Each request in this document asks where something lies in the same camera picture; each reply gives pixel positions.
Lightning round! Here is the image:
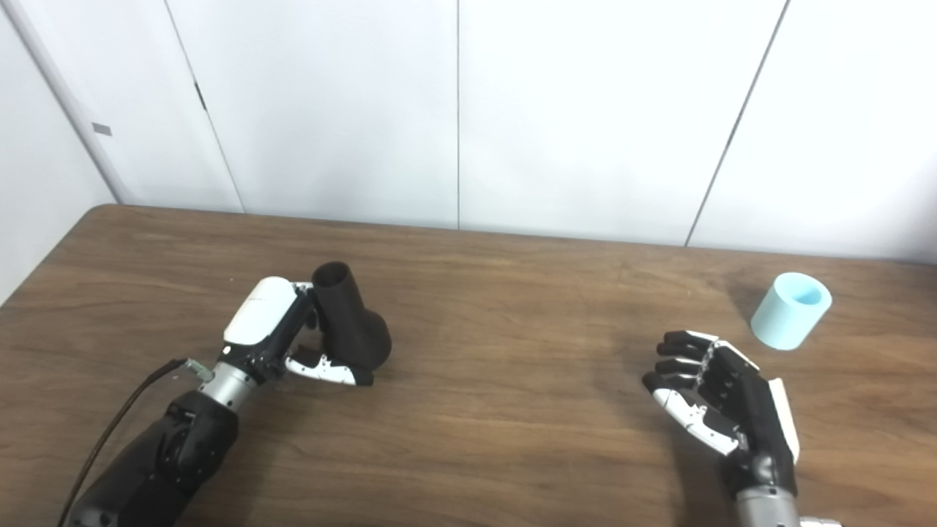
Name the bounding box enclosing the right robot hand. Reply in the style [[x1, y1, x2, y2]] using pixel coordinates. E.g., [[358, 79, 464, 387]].
[[642, 330, 801, 498]]

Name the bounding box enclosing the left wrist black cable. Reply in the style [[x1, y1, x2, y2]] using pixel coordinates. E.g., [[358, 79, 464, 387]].
[[57, 357, 214, 527]]

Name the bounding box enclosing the black nozzle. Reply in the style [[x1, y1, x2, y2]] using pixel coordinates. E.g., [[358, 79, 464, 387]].
[[311, 261, 392, 370]]

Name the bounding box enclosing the light-blue hose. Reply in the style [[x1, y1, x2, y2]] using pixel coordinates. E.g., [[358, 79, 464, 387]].
[[750, 272, 833, 351]]

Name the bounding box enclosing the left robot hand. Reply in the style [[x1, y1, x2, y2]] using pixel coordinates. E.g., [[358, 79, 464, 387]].
[[220, 277, 374, 389]]

